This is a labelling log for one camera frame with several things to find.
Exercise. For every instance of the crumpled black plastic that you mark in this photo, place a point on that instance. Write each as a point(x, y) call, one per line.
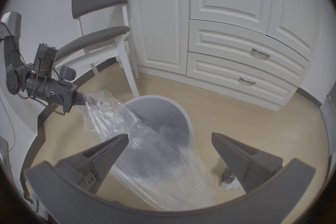
point(227, 177)

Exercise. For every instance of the white trash bin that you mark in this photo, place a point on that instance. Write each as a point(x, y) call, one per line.
point(162, 112)

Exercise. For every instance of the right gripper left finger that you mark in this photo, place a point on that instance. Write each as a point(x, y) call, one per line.
point(102, 157)

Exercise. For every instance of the white wardrobe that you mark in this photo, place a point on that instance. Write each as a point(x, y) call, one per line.
point(223, 7)

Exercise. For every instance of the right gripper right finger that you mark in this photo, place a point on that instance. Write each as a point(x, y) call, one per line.
point(236, 160)

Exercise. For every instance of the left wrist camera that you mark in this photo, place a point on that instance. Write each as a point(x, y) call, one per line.
point(67, 73)

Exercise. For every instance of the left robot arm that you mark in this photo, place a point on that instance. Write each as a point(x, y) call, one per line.
point(13, 73)

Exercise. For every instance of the white printed wrapper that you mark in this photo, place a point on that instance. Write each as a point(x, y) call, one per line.
point(232, 187)

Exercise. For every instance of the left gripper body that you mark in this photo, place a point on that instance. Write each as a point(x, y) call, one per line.
point(49, 89)

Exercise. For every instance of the clear plastic bag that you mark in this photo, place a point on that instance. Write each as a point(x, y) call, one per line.
point(157, 154)

